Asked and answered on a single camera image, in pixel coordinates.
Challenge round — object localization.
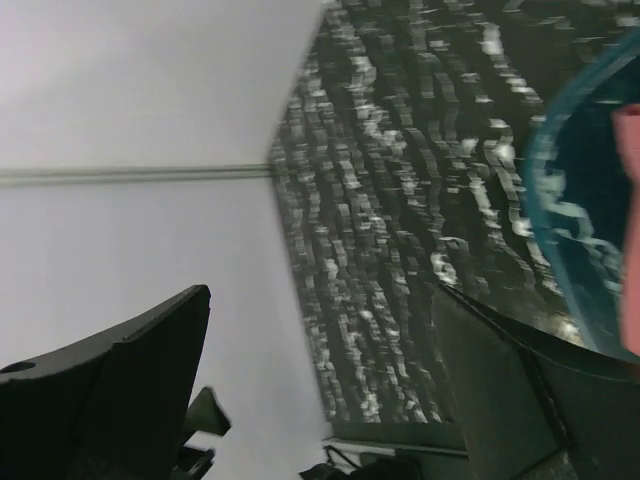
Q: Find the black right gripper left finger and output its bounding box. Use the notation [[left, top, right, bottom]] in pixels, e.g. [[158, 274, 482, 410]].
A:
[[1, 285, 210, 479]]

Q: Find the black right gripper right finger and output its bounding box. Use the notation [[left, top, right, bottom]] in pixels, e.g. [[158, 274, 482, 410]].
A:
[[431, 285, 639, 479]]

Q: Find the salmon pink t-shirt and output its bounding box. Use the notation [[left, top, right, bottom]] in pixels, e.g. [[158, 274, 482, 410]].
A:
[[613, 104, 639, 355]]

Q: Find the teal plastic laundry basket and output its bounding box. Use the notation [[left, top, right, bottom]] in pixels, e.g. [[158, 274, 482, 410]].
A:
[[524, 27, 639, 362]]

